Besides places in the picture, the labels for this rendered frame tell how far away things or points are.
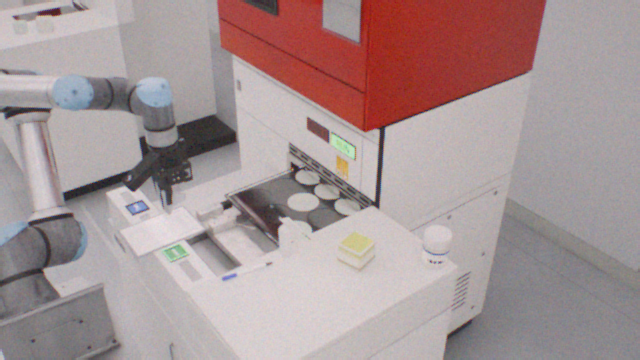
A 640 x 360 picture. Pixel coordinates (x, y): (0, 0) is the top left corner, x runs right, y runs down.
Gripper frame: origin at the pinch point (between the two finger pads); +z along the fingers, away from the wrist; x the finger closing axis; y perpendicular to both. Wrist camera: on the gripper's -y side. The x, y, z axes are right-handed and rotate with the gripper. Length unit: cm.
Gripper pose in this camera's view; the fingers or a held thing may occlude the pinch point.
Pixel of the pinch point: (165, 210)
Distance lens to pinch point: 159.6
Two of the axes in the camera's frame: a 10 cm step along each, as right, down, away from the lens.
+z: 0.0, 8.3, 5.5
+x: -6.0, -4.4, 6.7
